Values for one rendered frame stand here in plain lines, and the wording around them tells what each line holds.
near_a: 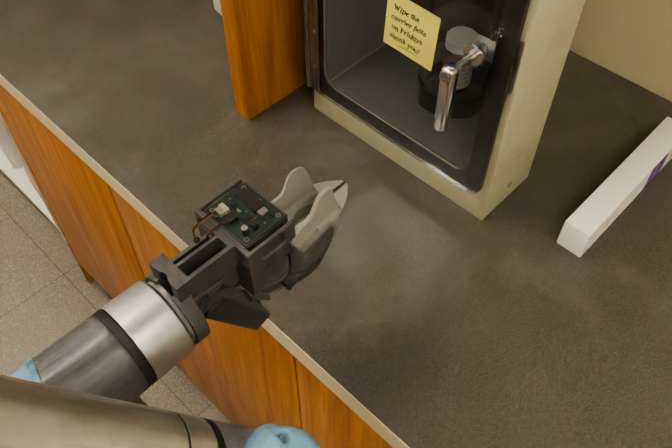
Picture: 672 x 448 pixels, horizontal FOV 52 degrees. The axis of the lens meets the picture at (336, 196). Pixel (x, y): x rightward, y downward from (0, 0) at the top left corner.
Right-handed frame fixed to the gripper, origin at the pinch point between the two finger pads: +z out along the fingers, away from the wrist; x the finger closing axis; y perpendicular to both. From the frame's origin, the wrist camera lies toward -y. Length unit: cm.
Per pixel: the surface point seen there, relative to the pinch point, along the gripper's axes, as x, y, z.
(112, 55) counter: 60, -20, 8
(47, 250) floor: 113, -114, -6
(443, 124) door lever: -0.8, -1.1, 16.5
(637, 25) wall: -2, -13, 66
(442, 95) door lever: -0.1, 2.9, 16.4
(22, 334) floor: 93, -114, -26
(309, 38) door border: 25.8, -6.2, 21.5
